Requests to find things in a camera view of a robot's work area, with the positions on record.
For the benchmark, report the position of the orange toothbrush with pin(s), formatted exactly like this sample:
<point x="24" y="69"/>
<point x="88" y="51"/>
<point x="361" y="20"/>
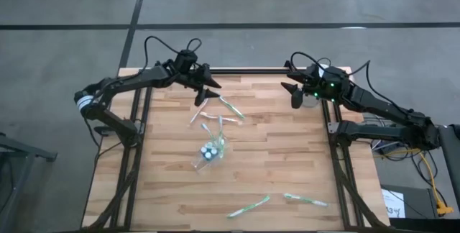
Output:
<point x="219" y="118"/>
<point x="198" y="112"/>

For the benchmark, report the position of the white paper sign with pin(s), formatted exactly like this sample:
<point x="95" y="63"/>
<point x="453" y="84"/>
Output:
<point x="393" y="204"/>

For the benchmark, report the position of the black aluminium rig frame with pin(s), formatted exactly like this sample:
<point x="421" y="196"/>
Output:
<point x="251" y="71"/>

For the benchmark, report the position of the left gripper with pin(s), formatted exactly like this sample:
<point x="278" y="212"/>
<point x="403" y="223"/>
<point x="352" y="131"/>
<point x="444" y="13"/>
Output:
<point x="201" y="78"/>

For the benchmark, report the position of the dark grey case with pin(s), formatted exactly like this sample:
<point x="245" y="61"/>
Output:
<point x="418" y="202"/>

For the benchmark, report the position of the black equipment stand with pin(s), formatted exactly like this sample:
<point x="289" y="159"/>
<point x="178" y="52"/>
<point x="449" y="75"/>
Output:
<point x="451" y="154"/>

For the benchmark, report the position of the white wipes canister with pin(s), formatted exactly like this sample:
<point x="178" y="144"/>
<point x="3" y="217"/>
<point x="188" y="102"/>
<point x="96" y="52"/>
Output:
<point x="309" y="102"/>

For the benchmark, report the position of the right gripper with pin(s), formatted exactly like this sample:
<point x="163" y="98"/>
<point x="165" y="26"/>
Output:
<point x="323" y="82"/>

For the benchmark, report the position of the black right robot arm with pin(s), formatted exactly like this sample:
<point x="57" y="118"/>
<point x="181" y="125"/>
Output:
<point x="377" y="105"/>

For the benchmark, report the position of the grey metal cart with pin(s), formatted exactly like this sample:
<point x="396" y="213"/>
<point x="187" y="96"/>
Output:
<point x="21" y="161"/>

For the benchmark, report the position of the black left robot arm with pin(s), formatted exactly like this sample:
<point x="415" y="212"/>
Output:
<point x="143" y="76"/>

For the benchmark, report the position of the clear acrylic organizer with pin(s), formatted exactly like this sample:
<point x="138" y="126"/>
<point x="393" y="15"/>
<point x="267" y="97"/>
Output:
<point x="201" y="164"/>

